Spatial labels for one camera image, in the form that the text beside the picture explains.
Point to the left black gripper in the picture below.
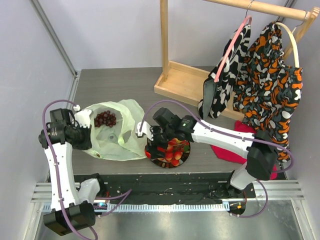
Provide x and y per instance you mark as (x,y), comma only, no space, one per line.
(87,143)

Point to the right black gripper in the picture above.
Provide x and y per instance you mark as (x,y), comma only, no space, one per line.
(155,146)

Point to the fake red cherry bunch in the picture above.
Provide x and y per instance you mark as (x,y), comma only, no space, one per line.
(177,152)

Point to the fake dark grape bunch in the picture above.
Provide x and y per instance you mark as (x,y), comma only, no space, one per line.
(106,118)

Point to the green avocado plastic bag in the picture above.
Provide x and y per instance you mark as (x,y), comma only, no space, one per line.
(117,143)

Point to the fake red tomato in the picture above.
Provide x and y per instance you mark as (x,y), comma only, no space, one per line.
(148,155)

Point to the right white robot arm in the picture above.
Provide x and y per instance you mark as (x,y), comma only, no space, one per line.
(200,131)

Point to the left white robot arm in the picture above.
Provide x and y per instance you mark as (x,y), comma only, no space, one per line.
(71,207)

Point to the patterned rim ceramic plate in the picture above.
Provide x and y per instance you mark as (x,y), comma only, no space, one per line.
(159,153)

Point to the red cloth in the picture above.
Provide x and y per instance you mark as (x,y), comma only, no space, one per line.
(225,152)

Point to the black white patterned garment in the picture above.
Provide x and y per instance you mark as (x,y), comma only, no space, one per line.
(219,85)

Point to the orange black patterned garment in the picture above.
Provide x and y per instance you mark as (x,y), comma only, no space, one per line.
(267,90)

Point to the cream clothes hanger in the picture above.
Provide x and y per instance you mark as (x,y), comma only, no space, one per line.
(292,48)

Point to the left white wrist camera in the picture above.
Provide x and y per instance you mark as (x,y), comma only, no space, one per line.
(82,117)

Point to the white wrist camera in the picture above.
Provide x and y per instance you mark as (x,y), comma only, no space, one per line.
(144,129)
(82,117)

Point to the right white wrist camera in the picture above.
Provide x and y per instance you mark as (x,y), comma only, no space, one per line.
(144,129)

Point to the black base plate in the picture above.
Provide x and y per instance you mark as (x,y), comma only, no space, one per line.
(171,188)

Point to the white slotted cable duct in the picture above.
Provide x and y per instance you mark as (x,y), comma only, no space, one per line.
(131,208)

